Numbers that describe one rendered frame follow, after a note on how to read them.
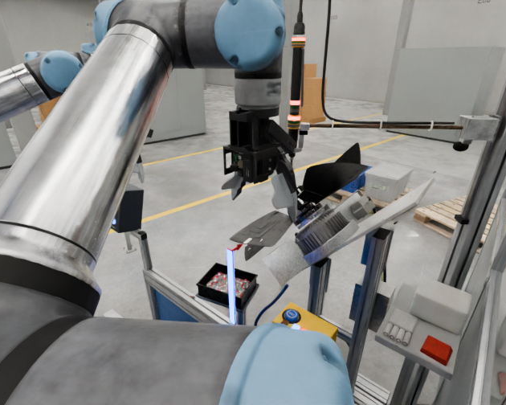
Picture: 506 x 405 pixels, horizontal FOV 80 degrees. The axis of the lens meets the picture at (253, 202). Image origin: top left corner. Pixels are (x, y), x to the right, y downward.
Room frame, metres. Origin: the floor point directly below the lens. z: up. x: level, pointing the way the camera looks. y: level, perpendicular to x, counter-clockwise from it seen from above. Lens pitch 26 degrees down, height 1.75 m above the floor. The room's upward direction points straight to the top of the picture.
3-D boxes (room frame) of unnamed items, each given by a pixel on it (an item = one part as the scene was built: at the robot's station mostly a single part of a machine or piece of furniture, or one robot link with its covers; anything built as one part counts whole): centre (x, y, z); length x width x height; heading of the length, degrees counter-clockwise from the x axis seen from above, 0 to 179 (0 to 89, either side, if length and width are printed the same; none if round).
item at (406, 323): (0.79, -0.54, 0.87); 0.15 x 0.09 x 0.02; 141
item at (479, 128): (1.03, -0.77, 1.54); 0.10 x 0.07 x 0.09; 86
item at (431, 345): (0.69, -0.62, 0.87); 0.08 x 0.08 x 0.02; 45
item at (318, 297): (1.12, -0.31, 0.46); 0.09 x 0.05 x 0.91; 141
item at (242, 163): (0.51, 0.00, 1.62); 0.09 x 0.08 x 0.12; 141
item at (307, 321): (0.61, -0.15, 1.02); 0.16 x 0.10 x 0.11; 51
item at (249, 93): (0.51, -0.01, 1.70); 0.08 x 0.08 x 0.05
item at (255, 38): (0.41, 0.02, 1.78); 0.11 x 0.11 x 0.08; 86
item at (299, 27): (1.08, -0.14, 1.65); 0.04 x 0.04 x 0.46
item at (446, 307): (0.86, -0.72, 0.92); 0.17 x 0.16 x 0.11; 51
